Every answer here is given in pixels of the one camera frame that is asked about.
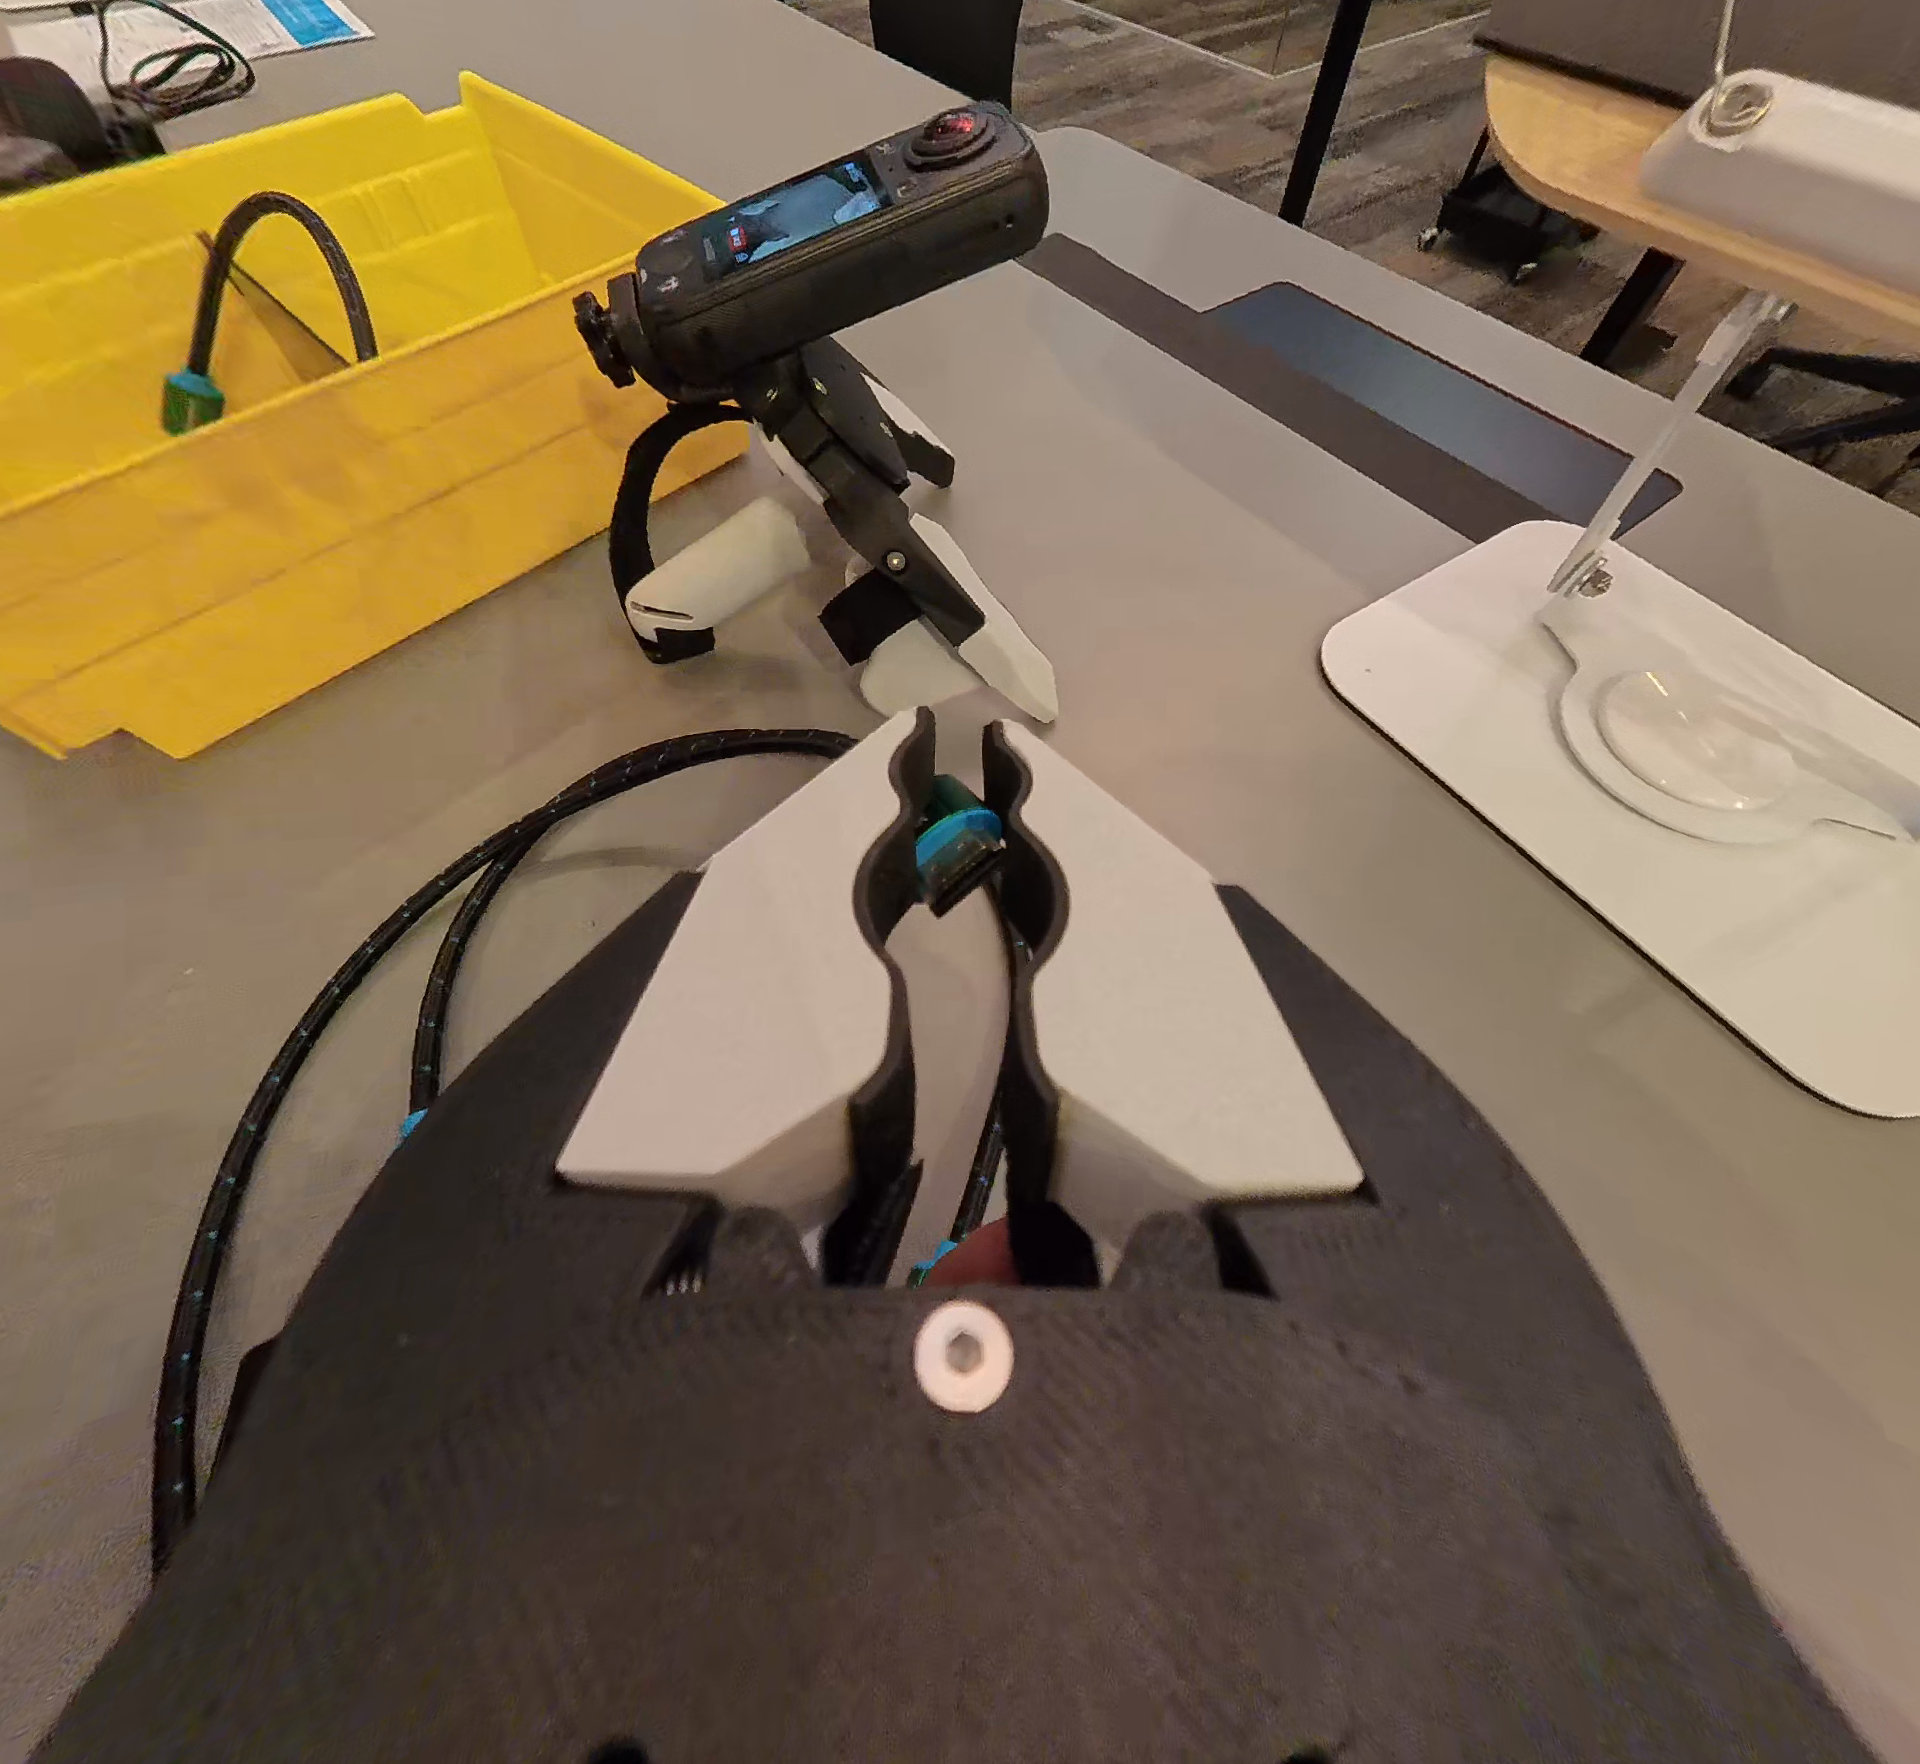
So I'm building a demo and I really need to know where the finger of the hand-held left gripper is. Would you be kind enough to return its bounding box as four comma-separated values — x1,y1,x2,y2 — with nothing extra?
864,628,965,721
955,599,1063,727

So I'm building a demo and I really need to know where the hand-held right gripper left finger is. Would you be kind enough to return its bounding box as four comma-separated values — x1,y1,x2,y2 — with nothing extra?
552,708,941,1264

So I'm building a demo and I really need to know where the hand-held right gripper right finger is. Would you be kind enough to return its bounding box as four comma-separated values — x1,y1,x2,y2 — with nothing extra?
983,721,1373,1271

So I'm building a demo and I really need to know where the yellow storage bin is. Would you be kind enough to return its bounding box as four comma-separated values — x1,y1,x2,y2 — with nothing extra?
0,73,753,764

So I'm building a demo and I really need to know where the thin black pole stand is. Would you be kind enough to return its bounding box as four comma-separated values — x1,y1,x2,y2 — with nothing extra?
1276,0,1420,231

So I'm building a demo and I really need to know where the white blue paper sheet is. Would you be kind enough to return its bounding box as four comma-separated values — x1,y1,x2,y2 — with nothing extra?
6,0,377,73

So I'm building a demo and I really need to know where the dark pouch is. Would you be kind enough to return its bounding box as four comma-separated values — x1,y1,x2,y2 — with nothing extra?
0,56,167,203

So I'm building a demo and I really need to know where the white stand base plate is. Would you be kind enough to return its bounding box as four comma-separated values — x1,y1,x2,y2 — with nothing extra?
1317,522,1920,1125

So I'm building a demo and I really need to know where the white bracket bar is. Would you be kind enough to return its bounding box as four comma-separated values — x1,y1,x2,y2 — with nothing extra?
1645,65,1920,302

